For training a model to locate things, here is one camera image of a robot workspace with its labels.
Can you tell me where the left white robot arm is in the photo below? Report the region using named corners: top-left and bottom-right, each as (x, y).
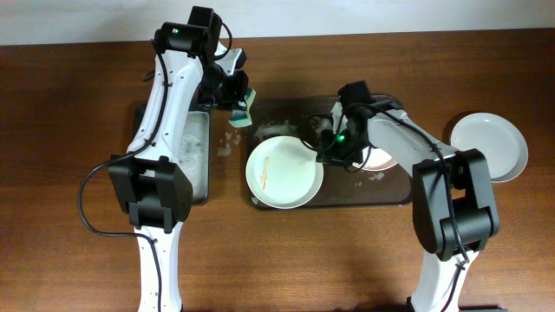
top-left (108, 6), bottom-right (255, 311)

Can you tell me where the light blue plate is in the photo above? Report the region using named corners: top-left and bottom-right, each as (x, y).
top-left (449, 113), bottom-right (529, 183)

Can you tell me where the cream white plate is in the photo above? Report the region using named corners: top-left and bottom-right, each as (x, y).
top-left (245, 136), bottom-right (324, 210)

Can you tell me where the green yellow sponge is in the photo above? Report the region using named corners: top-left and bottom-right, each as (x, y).
top-left (229, 88), bottom-right (256, 128)

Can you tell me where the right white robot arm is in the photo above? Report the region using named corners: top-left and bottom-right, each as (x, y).
top-left (317, 81), bottom-right (500, 312)

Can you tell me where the black soapy water tray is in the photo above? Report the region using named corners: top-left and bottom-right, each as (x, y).
top-left (137, 100), bottom-right (211, 205)

